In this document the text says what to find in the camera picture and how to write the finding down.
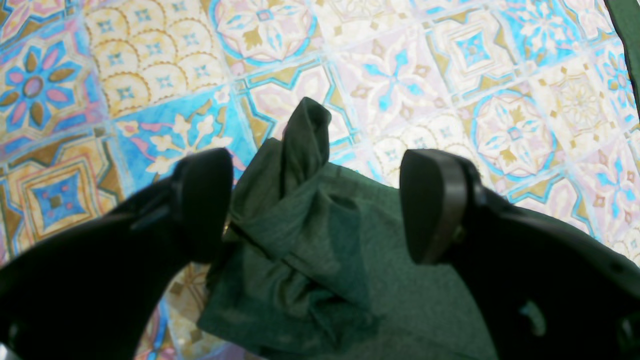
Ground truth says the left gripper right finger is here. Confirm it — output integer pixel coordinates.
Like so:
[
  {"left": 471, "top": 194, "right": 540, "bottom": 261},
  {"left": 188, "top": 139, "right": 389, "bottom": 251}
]
[{"left": 400, "top": 149, "right": 640, "bottom": 360}]

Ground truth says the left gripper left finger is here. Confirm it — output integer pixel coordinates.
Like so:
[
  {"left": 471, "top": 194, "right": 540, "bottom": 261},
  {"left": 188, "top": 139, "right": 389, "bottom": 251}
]
[{"left": 0, "top": 148, "right": 234, "bottom": 360}]

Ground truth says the dark green long-sleeve shirt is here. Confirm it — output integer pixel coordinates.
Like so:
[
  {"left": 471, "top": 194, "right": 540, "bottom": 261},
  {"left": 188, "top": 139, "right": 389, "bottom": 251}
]
[{"left": 199, "top": 0, "right": 639, "bottom": 360}]

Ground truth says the colourful patterned tablecloth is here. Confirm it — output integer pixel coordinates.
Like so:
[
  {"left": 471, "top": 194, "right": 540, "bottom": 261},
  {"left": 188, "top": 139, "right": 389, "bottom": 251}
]
[{"left": 1, "top": 0, "right": 639, "bottom": 360}]

